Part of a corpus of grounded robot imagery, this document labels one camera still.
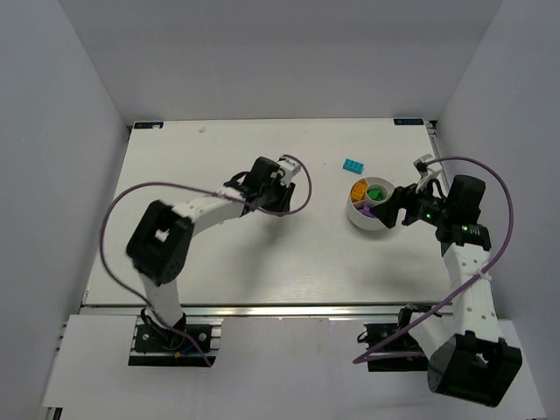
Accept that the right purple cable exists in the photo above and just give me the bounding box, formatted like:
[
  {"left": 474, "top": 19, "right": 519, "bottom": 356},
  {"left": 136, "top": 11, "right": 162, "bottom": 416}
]
[{"left": 352, "top": 157, "right": 514, "bottom": 365}]

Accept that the aluminium table rail front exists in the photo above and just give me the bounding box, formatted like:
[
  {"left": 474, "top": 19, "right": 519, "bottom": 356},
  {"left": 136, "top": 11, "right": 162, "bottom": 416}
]
[{"left": 78, "top": 301, "right": 456, "bottom": 320}]

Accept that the corner blue label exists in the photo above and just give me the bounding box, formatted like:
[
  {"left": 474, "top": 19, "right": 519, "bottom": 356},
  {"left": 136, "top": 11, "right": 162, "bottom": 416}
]
[
  {"left": 393, "top": 118, "right": 424, "bottom": 126},
  {"left": 133, "top": 122, "right": 164, "bottom": 130}
]

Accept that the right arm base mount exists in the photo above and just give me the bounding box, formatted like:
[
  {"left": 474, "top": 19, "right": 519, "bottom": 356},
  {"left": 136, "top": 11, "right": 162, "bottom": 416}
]
[{"left": 357, "top": 304, "right": 431, "bottom": 373}]

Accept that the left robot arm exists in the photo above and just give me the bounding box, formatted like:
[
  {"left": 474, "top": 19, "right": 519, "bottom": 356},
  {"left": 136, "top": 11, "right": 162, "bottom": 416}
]
[{"left": 126, "top": 155, "right": 302, "bottom": 330}]

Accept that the right corner blue label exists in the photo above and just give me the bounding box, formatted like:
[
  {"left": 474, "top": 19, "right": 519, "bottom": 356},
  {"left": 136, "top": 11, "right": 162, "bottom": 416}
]
[{"left": 393, "top": 118, "right": 424, "bottom": 126}]

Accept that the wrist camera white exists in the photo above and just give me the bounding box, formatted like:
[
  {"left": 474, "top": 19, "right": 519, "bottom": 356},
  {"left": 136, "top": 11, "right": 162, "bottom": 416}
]
[
  {"left": 277, "top": 155, "right": 302, "bottom": 184},
  {"left": 413, "top": 154, "right": 443, "bottom": 193}
]

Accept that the orange long lego brick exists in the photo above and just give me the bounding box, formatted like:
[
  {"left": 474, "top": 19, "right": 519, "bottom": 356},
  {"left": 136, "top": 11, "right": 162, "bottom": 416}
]
[{"left": 350, "top": 181, "right": 368, "bottom": 202}]

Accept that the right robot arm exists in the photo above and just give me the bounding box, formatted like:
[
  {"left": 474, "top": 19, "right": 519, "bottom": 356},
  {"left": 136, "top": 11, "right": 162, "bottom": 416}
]
[{"left": 374, "top": 175, "right": 522, "bottom": 408}]

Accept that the cyan long lego brick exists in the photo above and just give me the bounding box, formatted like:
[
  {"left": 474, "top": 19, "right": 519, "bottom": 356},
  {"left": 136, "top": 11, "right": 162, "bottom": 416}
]
[{"left": 342, "top": 158, "right": 364, "bottom": 174}]

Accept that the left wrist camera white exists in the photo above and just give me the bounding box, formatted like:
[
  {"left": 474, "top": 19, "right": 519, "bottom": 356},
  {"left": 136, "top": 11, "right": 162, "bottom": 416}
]
[{"left": 277, "top": 155, "right": 302, "bottom": 184}]

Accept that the white divided round container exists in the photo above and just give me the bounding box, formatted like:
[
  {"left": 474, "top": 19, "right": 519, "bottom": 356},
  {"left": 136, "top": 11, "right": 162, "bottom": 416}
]
[{"left": 346, "top": 177, "right": 395, "bottom": 232}]

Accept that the purple lego brick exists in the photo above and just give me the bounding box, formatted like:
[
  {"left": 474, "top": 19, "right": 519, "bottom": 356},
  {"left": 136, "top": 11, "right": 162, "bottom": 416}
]
[{"left": 358, "top": 206, "right": 376, "bottom": 219}]

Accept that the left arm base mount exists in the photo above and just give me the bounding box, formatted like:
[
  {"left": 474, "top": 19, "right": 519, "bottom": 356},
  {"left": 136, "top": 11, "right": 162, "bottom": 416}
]
[{"left": 128, "top": 309, "right": 221, "bottom": 368}]

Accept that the green lego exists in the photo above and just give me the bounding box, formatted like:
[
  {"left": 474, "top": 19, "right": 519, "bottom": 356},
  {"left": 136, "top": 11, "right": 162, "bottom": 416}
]
[{"left": 367, "top": 186, "right": 387, "bottom": 202}]

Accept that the left corner blue label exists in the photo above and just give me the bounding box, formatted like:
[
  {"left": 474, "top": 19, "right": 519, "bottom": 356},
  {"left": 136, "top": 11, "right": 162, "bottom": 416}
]
[{"left": 133, "top": 122, "right": 164, "bottom": 130}]

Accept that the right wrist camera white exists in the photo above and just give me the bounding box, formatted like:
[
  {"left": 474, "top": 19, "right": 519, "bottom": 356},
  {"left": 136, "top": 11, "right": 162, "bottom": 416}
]
[{"left": 413, "top": 154, "right": 443, "bottom": 193}]

